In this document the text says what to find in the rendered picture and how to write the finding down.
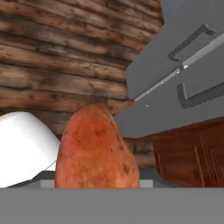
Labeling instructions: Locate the white rounded object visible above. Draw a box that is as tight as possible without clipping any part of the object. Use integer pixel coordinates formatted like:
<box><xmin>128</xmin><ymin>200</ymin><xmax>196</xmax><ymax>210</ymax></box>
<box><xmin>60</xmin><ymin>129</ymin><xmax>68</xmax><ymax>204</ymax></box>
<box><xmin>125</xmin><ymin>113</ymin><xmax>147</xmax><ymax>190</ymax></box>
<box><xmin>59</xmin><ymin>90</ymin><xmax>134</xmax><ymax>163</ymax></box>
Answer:
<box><xmin>0</xmin><ymin>111</ymin><xmax>61</xmax><ymax>188</ymax></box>

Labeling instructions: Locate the dark grey fridge door handle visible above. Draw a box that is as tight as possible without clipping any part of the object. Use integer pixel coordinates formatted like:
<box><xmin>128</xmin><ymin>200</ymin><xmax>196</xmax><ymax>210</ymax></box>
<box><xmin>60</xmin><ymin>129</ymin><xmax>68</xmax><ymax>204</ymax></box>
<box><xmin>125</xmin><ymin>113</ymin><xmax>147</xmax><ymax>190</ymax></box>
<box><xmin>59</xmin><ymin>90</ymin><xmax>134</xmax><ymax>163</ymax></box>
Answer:
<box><xmin>176</xmin><ymin>80</ymin><xmax>224</xmax><ymax>110</ymax></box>
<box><xmin>167</xmin><ymin>23</ymin><xmax>217</xmax><ymax>62</ymax></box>

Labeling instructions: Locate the red-brown wooden cupboard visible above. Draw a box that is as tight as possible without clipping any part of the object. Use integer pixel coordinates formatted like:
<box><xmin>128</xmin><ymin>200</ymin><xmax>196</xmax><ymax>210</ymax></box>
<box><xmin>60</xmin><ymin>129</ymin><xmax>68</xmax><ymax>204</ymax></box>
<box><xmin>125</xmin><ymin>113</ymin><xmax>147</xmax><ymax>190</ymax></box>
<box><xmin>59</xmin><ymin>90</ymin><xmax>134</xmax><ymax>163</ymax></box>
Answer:
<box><xmin>150</xmin><ymin>116</ymin><xmax>224</xmax><ymax>188</ymax></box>

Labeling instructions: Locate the orange sweet potato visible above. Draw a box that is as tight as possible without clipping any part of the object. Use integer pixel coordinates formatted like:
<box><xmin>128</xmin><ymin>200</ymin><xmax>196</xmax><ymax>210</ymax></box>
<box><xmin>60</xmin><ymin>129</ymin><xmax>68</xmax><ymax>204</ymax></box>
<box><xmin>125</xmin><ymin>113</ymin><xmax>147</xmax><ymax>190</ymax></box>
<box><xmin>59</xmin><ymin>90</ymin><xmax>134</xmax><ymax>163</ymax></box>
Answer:
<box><xmin>53</xmin><ymin>103</ymin><xmax>141</xmax><ymax>189</ymax></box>

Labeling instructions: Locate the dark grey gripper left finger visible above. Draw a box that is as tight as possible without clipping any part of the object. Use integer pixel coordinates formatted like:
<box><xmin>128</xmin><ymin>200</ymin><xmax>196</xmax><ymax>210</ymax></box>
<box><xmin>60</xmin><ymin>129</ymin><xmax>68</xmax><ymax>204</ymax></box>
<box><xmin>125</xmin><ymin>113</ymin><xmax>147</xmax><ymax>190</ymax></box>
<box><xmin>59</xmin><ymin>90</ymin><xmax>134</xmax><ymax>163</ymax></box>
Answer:
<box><xmin>6</xmin><ymin>170</ymin><xmax>57</xmax><ymax>189</ymax></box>

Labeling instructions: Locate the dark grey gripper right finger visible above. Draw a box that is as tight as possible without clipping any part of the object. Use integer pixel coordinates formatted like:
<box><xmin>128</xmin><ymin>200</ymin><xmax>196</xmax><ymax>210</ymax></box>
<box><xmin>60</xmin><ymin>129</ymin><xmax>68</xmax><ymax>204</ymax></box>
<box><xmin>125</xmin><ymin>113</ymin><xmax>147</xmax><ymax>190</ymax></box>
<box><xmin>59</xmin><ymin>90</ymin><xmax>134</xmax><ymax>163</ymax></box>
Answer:
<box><xmin>138</xmin><ymin>169</ymin><xmax>188</xmax><ymax>189</ymax></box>

